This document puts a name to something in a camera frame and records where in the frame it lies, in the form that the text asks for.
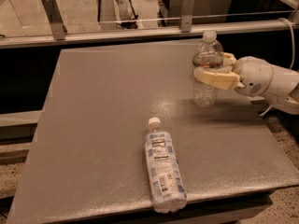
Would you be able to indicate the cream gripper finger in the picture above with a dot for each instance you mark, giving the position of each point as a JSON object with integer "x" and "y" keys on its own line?
{"x": 217, "y": 79}
{"x": 228, "y": 59}

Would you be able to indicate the white rounded gripper body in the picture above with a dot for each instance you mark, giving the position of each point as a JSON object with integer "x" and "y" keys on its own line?
{"x": 252, "y": 76}

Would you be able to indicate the clear ribbed water bottle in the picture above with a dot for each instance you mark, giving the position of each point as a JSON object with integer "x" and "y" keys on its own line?
{"x": 207, "y": 57}

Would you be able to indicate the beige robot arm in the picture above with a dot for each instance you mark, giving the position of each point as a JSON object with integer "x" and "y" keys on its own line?
{"x": 282, "y": 92}

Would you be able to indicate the blue labelled water bottle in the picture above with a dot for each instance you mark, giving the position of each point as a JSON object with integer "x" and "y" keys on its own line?
{"x": 166, "y": 188}

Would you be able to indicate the right metal rail bracket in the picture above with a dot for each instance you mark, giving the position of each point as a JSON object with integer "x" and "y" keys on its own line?
{"x": 186, "y": 15}

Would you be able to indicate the metal rail bracket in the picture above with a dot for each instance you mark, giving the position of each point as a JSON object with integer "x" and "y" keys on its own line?
{"x": 186, "y": 15}
{"x": 57, "y": 26}

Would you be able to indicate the left metal rail bracket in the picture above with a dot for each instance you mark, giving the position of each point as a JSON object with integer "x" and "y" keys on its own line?
{"x": 57, "y": 26}

